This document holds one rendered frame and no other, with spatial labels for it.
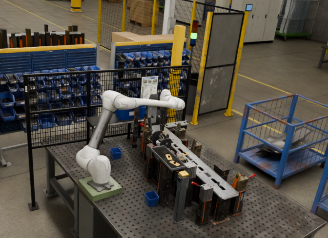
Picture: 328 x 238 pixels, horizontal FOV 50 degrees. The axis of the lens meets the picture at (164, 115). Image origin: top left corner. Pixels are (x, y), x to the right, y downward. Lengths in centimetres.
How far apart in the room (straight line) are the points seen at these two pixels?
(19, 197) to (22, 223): 47
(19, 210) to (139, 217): 170
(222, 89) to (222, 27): 120
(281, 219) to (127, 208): 135
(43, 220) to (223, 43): 409
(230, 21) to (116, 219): 430
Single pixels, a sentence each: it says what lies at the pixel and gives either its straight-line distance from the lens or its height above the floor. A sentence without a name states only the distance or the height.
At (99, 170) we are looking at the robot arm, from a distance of 313.
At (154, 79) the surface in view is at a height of 140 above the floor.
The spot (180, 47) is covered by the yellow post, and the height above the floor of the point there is 177.
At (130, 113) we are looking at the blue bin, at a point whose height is 110.
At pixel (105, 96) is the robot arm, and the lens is 324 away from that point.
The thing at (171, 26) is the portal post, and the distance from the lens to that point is 796.
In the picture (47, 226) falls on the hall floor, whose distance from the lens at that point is 407.
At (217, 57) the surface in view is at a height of 122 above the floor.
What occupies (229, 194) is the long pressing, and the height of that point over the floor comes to 100.
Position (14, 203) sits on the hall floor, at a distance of 444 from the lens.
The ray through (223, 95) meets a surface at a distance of 683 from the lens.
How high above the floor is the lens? 263
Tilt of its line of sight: 23 degrees down
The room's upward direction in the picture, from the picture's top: 6 degrees clockwise
